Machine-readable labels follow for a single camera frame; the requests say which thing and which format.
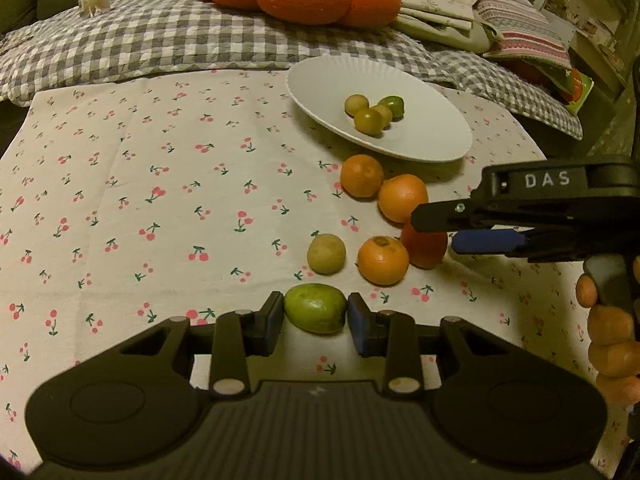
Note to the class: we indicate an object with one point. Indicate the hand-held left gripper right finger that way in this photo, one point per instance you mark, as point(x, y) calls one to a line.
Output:
point(356, 324)

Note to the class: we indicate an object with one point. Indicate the white ribbed plate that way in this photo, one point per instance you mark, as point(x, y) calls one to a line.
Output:
point(430, 115)

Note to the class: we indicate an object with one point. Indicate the person's right hand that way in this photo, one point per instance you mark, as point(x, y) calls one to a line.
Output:
point(611, 327)

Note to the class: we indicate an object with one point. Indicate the small green jujube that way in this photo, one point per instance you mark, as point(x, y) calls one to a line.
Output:
point(394, 106)

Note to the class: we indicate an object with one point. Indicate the orange and green packet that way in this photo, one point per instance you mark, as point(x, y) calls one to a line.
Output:
point(577, 87)

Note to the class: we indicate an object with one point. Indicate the reddish orange tangerine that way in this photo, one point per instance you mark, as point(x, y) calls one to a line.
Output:
point(425, 252)

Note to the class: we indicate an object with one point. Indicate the folded floral cloth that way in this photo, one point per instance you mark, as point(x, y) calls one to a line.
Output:
point(435, 0)

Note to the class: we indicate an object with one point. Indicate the white shelf unit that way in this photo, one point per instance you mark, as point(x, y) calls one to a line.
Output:
point(585, 0)

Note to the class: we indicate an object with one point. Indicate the grey checked blanket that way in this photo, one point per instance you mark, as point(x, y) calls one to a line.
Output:
point(165, 40)

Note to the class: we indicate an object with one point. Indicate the striped patterned cushion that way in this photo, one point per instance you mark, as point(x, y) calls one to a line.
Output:
point(525, 30)

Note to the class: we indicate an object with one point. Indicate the cherry print cloth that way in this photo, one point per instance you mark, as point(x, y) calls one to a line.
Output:
point(150, 200)

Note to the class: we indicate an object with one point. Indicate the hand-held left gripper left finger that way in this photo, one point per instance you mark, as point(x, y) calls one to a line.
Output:
point(274, 318)

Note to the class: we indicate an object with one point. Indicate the large green jujube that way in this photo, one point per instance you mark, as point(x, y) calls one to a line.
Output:
point(315, 308)

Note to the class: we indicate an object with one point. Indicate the yellow-green jujube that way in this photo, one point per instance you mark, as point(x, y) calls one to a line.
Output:
point(356, 104)
point(368, 120)
point(326, 254)
point(386, 112)

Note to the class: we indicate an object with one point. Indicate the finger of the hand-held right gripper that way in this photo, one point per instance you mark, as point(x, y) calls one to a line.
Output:
point(440, 215)
point(482, 241)

